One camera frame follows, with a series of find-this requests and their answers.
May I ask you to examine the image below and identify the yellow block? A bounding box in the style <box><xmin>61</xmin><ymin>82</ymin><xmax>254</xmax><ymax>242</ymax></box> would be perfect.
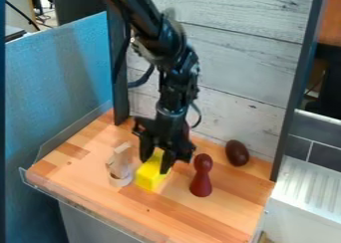
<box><xmin>134</xmin><ymin>148</ymin><xmax>172</xmax><ymax>192</ymax></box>

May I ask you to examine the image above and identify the beige wooden block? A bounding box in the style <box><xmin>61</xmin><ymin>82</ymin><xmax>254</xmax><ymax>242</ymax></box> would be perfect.
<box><xmin>105</xmin><ymin>140</ymin><xmax>135</xmax><ymax>180</ymax></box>

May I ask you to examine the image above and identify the white toy kitchen unit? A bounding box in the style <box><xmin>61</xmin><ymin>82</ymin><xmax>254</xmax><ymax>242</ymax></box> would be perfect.
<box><xmin>260</xmin><ymin>155</ymin><xmax>341</xmax><ymax>243</ymax></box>

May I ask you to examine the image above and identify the red pawn toy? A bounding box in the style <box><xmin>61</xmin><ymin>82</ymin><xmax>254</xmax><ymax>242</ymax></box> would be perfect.
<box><xmin>188</xmin><ymin>152</ymin><xmax>215</xmax><ymax>198</ymax></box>

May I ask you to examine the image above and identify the brown egg toy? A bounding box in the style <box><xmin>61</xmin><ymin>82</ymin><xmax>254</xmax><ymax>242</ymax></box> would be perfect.
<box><xmin>223</xmin><ymin>139</ymin><xmax>251</xmax><ymax>167</ymax></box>

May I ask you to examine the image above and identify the white ring block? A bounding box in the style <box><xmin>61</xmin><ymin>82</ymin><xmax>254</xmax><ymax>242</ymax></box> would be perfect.
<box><xmin>106</xmin><ymin>170</ymin><xmax>135</xmax><ymax>188</ymax></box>

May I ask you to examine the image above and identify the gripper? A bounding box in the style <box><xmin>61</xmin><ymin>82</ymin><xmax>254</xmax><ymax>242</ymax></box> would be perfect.
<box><xmin>132</xmin><ymin>102</ymin><xmax>197</xmax><ymax>175</ymax></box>

